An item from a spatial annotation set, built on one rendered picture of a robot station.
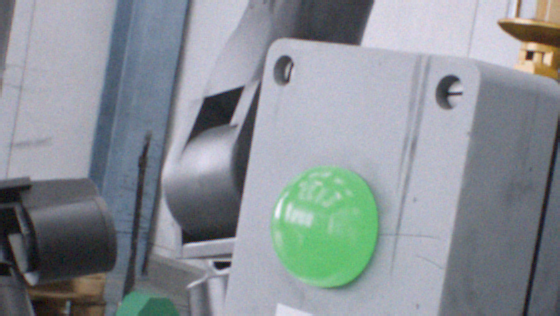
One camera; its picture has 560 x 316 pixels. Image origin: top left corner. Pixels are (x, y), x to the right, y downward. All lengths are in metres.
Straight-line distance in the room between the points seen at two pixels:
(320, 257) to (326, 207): 0.01
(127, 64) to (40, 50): 0.66
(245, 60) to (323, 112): 0.32
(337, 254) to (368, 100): 0.04
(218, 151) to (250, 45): 0.06
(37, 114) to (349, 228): 8.71
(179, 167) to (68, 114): 8.49
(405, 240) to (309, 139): 0.04
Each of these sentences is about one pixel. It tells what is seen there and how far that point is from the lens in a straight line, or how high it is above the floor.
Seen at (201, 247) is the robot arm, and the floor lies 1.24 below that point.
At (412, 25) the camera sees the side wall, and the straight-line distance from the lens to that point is 7.55.
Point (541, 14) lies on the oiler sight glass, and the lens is 0.38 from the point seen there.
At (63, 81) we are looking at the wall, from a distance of 9.08.
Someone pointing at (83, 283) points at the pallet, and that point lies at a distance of 6.30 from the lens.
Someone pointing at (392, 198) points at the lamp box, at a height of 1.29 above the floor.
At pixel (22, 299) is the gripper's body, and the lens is 0.89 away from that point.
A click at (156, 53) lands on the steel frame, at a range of 8.93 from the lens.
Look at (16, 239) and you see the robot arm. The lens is 0.94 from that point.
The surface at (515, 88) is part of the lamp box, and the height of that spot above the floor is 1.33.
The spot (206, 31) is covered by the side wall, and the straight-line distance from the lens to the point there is 8.98.
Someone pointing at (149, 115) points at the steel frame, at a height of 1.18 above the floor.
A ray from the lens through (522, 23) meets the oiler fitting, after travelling 0.38.
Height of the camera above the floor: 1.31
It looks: 3 degrees down
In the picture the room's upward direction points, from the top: 10 degrees clockwise
